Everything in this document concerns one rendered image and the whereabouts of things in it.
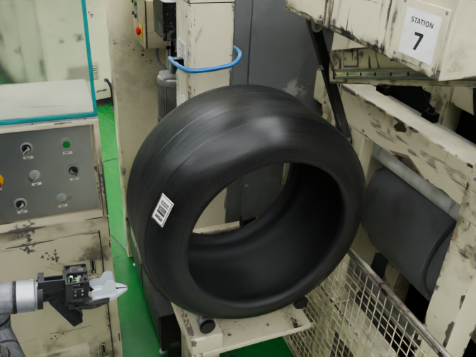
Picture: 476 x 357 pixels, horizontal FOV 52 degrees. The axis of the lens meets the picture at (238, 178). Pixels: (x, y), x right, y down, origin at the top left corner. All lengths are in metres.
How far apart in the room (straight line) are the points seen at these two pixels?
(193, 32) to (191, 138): 0.36
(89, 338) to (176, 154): 1.23
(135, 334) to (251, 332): 1.18
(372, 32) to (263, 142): 0.31
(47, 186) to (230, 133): 0.87
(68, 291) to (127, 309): 1.48
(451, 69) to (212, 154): 0.48
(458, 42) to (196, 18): 0.68
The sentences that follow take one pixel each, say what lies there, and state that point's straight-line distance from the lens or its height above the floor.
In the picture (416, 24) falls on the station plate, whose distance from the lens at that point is 0.95.
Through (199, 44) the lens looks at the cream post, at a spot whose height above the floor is 1.55.
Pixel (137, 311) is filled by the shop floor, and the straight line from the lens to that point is 2.68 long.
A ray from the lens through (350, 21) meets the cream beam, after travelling 1.11.
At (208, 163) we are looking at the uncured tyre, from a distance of 1.02.
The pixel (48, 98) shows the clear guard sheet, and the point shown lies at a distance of 1.60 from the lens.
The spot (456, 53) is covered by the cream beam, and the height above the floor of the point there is 1.69.
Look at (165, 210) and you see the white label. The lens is 1.04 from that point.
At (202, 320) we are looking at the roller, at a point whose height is 0.92.
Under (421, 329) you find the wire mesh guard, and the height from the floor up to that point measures 1.00.
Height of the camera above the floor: 1.90
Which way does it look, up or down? 30 degrees down
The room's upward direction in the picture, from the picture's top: 3 degrees clockwise
